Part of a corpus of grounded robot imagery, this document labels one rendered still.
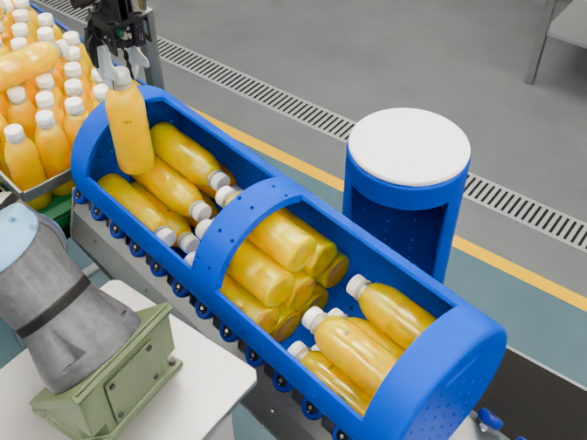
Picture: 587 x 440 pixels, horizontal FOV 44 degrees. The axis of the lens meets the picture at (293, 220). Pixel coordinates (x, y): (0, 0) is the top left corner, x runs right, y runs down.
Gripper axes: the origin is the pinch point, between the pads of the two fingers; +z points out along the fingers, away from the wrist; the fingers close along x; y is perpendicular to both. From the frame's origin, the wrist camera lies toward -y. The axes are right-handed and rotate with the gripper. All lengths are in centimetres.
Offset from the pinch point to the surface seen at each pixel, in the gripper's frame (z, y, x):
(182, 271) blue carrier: 24.7, 25.8, -9.0
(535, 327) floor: 135, 46, 116
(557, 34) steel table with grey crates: 106, -37, 248
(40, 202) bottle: 42, -28, -12
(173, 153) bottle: 21.0, 1.6, 7.6
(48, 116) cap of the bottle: 23.0, -30.1, -3.5
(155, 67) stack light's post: 42, -56, 40
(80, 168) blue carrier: 21.1, -7.6, -8.5
